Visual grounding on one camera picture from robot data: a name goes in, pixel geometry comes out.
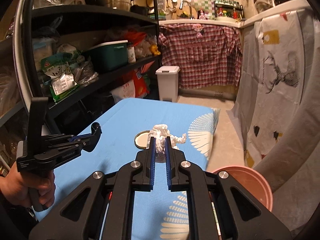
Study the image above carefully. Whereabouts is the teal storage box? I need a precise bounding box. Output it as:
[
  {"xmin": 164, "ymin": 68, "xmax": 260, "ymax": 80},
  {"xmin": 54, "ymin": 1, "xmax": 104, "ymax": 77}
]
[{"xmin": 85, "ymin": 40, "xmax": 128, "ymax": 69}]

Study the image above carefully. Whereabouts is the spice rack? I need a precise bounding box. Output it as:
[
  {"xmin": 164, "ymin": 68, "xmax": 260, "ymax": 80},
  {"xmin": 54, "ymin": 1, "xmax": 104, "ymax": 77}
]
[{"xmin": 214, "ymin": 0, "xmax": 245, "ymax": 22}]

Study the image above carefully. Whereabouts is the black storage shelf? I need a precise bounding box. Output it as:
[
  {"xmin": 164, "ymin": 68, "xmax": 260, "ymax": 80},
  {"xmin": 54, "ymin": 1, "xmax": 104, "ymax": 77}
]
[{"xmin": 0, "ymin": 0, "xmax": 163, "ymax": 140}]

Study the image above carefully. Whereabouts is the gold jar lid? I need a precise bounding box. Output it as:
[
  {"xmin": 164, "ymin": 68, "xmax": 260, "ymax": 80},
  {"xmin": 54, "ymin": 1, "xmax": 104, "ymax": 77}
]
[{"xmin": 134, "ymin": 131, "xmax": 150, "ymax": 150}]

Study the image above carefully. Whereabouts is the white green food bag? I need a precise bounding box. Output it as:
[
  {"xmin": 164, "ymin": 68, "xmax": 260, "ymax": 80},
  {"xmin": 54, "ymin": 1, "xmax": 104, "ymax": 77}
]
[{"xmin": 41, "ymin": 52, "xmax": 78, "ymax": 102}]

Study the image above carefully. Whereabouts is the blue table cloth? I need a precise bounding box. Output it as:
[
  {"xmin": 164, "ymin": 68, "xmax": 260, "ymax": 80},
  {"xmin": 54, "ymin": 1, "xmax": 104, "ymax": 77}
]
[{"xmin": 35, "ymin": 97, "xmax": 221, "ymax": 240}]

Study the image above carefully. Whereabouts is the deer print white curtain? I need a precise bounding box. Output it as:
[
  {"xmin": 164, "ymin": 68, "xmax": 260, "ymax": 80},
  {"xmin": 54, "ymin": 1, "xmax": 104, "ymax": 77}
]
[{"xmin": 229, "ymin": 8, "xmax": 319, "ymax": 233}]

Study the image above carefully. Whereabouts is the white rice bag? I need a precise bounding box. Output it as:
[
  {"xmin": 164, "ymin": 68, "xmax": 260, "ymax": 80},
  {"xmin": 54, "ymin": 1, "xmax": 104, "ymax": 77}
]
[{"xmin": 111, "ymin": 80, "xmax": 136, "ymax": 103}]

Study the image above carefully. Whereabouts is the red plaid shirt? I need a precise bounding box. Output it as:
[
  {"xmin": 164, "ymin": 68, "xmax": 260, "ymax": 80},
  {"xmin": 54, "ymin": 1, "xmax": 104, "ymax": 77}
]
[{"xmin": 158, "ymin": 23, "xmax": 242, "ymax": 89}]

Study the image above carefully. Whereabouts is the white tissue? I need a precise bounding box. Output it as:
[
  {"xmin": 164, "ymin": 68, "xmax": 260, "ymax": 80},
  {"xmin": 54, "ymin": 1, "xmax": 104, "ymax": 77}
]
[{"xmin": 146, "ymin": 124, "xmax": 187, "ymax": 163}]

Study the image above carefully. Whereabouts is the white pedal trash bin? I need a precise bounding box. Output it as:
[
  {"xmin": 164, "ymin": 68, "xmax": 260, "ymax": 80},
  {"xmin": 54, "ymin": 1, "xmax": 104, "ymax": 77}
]
[{"xmin": 156, "ymin": 66, "xmax": 180, "ymax": 102}]

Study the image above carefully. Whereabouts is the left hand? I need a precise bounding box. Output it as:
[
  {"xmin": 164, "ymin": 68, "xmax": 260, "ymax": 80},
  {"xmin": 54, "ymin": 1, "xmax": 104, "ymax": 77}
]
[{"xmin": 1, "ymin": 165, "xmax": 56, "ymax": 207}]

